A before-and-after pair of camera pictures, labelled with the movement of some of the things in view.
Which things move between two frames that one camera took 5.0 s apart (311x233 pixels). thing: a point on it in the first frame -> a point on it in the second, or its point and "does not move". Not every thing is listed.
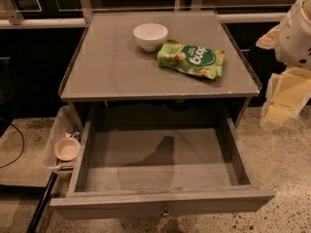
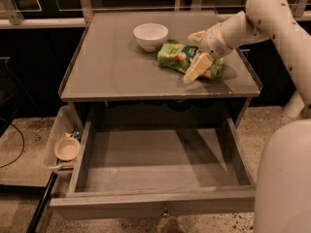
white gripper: x=293 y=39 -> x=214 y=42
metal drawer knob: x=165 y=214 does not move
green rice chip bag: x=190 y=59 does not move
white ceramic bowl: x=150 y=36 does not move
